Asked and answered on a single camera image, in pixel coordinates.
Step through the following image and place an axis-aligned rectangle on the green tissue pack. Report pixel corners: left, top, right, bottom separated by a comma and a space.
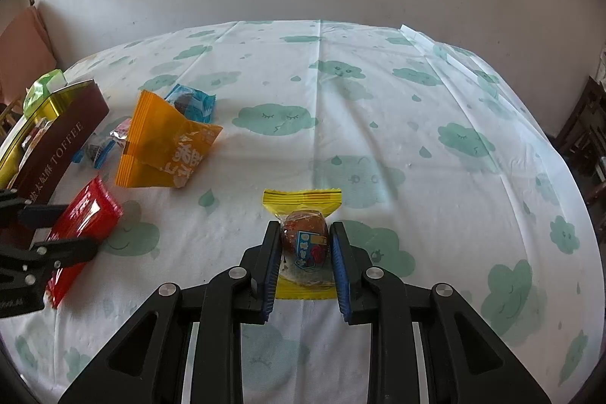
22, 69, 67, 118

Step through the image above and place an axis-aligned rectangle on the brown tin box gold inside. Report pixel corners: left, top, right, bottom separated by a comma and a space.
0, 78, 111, 248

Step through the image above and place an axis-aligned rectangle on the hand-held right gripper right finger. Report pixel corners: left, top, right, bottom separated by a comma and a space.
329, 220, 552, 404

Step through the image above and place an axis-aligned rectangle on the dark wooden furniture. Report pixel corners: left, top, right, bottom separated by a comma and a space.
554, 75, 606, 215

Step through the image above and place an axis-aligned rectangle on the pink silver candy packet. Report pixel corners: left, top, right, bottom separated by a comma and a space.
110, 117, 134, 144

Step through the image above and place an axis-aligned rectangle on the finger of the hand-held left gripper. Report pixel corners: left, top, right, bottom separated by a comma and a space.
0, 236, 100, 289
0, 189, 69, 231

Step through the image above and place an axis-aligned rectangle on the light wooden chair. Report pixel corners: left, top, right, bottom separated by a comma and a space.
0, 96, 29, 140

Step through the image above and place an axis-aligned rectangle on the red snack packet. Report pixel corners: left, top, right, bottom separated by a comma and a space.
45, 176, 125, 309

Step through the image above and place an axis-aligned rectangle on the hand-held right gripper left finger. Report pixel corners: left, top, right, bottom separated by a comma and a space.
57, 220, 282, 404

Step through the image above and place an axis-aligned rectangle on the blue dark snack packet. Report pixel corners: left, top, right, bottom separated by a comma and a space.
164, 83, 217, 122

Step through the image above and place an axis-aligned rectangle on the small blue-ended candy packet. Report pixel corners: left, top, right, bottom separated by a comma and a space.
71, 134, 119, 169

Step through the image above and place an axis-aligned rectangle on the orange triangular snack packet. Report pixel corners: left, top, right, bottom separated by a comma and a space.
115, 90, 224, 190

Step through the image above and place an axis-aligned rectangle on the yellow brown cake packet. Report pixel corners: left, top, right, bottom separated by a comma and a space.
262, 189, 343, 301

